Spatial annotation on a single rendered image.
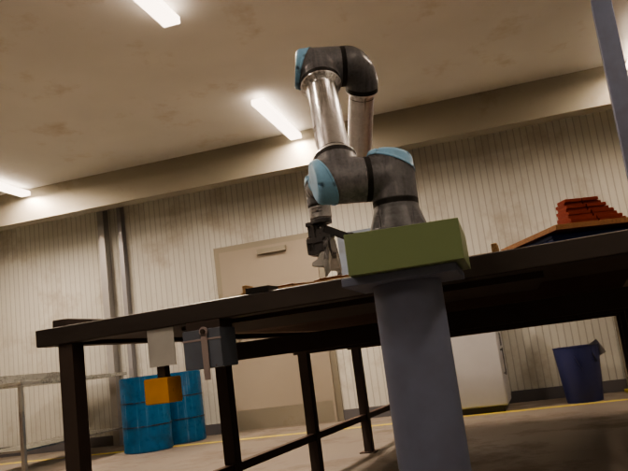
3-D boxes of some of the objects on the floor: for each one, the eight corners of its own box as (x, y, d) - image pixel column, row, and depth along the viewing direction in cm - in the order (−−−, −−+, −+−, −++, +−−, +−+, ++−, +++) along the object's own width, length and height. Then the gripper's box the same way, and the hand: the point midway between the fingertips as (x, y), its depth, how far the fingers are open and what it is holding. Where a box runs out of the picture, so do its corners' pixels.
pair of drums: (214, 435, 801) (207, 367, 814) (171, 450, 699) (164, 372, 713) (163, 441, 817) (157, 374, 830) (114, 456, 715) (107, 379, 729)
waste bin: (613, 395, 677) (602, 337, 687) (617, 400, 636) (604, 338, 646) (562, 401, 692) (550, 344, 702) (561, 406, 651) (549, 345, 661)
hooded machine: (513, 404, 720) (490, 272, 744) (513, 410, 661) (488, 267, 684) (445, 411, 737) (424, 282, 761) (438, 418, 678) (417, 278, 701)
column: (554, 692, 137) (479, 254, 152) (364, 693, 146) (312, 280, 162) (545, 618, 173) (485, 270, 189) (393, 622, 183) (349, 291, 198)
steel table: (132, 445, 826) (125, 363, 843) (25, 475, 645) (20, 370, 662) (80, 449, 844) (75, 370, 860) (-38, 481, 662) (-42, 379, 679)
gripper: (316, 227, 244) (323, 283, 241) (296, 218, 226) (305, 279, 222) (339, 222, 242) (348, 278, 238) (321, 213, 223) (331, 274, 220)
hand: (335, 278), depth 229 cm, fingers open, 14 cm apart
